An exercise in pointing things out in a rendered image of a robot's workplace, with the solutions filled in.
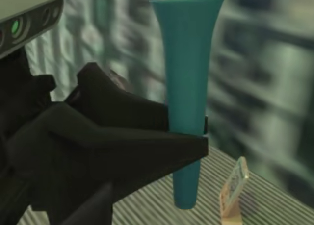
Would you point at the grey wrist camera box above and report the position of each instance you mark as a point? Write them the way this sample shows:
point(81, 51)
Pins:
point(24, 21)

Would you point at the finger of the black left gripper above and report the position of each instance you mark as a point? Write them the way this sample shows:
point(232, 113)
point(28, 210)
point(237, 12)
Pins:
point(115, 102)
point(103, 156)

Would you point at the teal cone-shaped handle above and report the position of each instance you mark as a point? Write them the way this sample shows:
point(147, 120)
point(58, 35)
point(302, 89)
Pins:
point(186, 70)

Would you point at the wooden phone stand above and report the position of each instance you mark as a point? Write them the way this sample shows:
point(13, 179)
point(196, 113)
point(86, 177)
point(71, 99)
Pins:
point(229, 210)

